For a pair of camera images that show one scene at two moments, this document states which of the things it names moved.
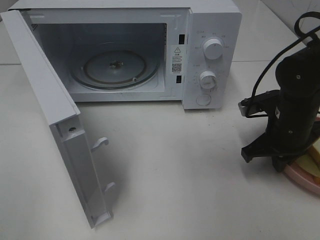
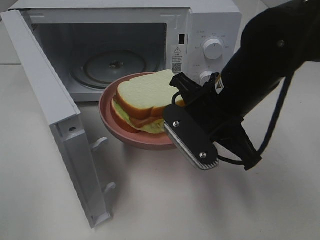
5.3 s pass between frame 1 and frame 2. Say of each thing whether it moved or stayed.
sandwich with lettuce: moved
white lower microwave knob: stayed
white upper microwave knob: stayed
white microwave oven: stayed
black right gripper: moved
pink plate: moved
